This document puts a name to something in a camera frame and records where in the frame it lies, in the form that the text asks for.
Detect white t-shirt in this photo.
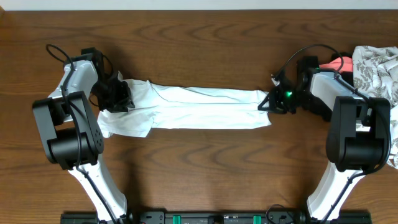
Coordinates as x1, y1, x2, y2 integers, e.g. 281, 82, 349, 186
97, 79, 271, 138

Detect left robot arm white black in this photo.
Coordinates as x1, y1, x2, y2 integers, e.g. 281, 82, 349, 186
32, 47, 135, 223

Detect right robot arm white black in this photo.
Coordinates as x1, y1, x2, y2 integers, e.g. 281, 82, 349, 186
257, 56, 391, 223

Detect black garment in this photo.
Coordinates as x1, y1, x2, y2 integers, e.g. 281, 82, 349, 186
330, 52, 354, 86

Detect red garment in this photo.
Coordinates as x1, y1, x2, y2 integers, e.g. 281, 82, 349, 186
319, 57, 353, 73

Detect white leaf-patterned garment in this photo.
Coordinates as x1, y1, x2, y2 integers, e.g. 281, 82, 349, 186
352, 46, 397, 169

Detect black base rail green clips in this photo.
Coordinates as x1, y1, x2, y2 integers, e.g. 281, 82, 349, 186
60, 206, 373, 224

